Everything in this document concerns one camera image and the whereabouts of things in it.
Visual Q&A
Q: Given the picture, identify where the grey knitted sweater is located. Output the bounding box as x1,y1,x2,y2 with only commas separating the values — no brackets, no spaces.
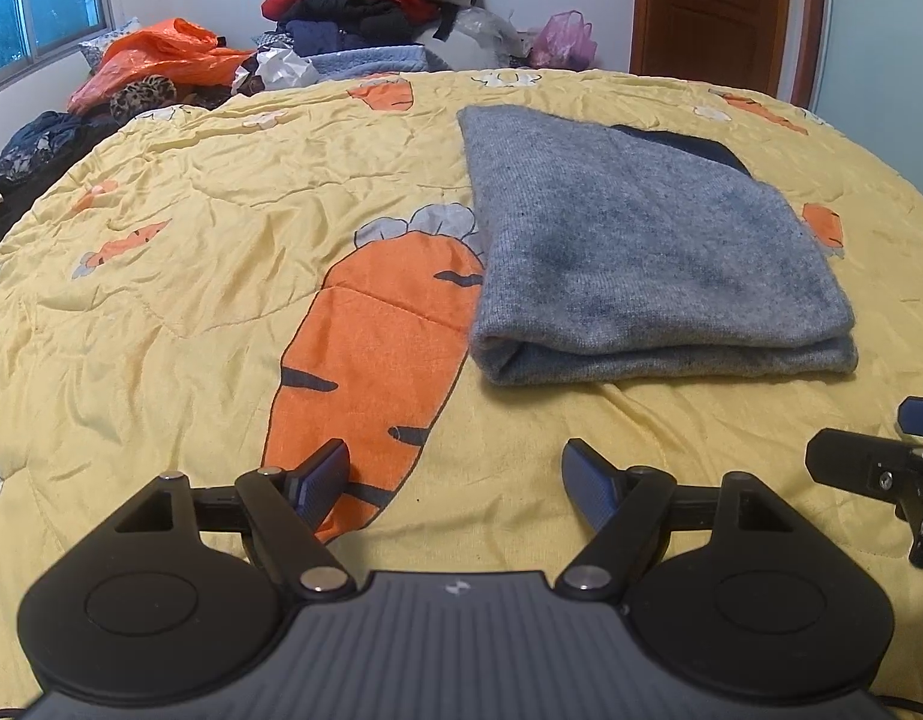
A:
458,106,858,385

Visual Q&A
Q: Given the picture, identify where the dark navy garment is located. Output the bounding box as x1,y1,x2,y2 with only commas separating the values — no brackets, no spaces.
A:
611,124,752,177

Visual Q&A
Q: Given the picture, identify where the yellow carrot print quilt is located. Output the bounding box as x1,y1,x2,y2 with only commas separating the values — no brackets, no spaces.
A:
0,71,923,709

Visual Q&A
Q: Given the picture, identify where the white wardrobe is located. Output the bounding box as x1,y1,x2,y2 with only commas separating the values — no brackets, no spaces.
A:
813,0,923,193

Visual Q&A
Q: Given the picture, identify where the silver crumpled plastic bag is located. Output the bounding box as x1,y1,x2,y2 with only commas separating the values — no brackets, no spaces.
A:
230,49,320,96

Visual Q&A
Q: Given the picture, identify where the leopard print garment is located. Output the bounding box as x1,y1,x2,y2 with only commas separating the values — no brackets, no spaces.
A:
109,75,176,124

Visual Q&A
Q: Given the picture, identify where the dark blue floral garment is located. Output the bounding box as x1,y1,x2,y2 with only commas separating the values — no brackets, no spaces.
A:
0,110,91,193

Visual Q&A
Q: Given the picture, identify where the light blue fleece blanket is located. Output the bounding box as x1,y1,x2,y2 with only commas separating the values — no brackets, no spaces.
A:
308,44,430,80

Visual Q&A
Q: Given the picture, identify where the orange plastic bag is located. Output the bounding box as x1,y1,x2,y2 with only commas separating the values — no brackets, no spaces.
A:
68,18,255,114

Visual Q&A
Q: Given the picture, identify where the pink plastic bag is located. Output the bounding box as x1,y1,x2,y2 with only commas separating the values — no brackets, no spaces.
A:
528,10,598,71

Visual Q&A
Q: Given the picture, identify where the grey white stuffed bag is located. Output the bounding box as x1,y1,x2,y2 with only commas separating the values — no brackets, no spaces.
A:
417,7,526,70

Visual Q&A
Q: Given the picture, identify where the brown wooden door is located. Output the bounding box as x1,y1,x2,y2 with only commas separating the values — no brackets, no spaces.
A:
630,0,827,107

